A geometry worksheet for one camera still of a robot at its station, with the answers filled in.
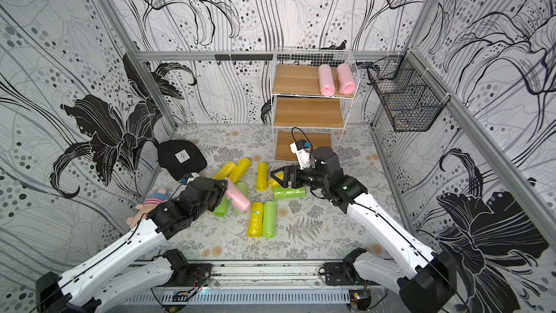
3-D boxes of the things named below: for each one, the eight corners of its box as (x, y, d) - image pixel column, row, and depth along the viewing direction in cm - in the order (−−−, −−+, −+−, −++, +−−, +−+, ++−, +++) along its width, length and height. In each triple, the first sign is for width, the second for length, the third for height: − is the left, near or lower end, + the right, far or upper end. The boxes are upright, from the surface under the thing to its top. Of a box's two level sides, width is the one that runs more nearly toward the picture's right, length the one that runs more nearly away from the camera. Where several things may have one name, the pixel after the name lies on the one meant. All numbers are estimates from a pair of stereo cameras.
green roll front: (262, 238, 83) (261, 235, 80) (264, 204, 91) (264, 201, 88) (276, 238, 83) (275, 235, 80) (276, 204, 91) (276, 201, 88)
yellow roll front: (248, 237, 83) (247, 233, 79) (251, 206, 91) (250, 201, 88) (262, 237, 83) (261, 233, 79) (264, 206, 91) (263, 201, 88)
